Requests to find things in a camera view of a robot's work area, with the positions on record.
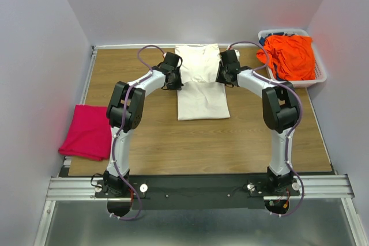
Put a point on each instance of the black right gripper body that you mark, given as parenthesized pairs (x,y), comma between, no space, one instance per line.
(221,76)

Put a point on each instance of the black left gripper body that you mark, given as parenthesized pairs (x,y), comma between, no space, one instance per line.
(176,83)

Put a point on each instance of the white t shirt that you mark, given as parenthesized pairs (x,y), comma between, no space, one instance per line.
(201,97)

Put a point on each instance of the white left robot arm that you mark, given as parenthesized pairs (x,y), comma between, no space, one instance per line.
(124,113)

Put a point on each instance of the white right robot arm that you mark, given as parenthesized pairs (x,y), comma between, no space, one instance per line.
(281,111)

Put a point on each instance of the blue garment in basket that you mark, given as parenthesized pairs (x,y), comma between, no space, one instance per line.
(262,39)

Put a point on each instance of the orange t shirt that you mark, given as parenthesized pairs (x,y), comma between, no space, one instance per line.
(290,58)

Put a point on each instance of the white plastic laundry basket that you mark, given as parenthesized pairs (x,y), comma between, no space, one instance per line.
(320,74)

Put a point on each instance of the folded magenta t shirt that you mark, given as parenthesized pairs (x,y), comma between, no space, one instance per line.
(89,134)

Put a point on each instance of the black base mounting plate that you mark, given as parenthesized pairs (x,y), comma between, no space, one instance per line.
(195,192)

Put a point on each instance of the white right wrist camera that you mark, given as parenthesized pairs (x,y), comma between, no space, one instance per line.
(236,51)

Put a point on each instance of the aluminium frame rail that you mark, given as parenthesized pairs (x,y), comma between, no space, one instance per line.
(323,214)

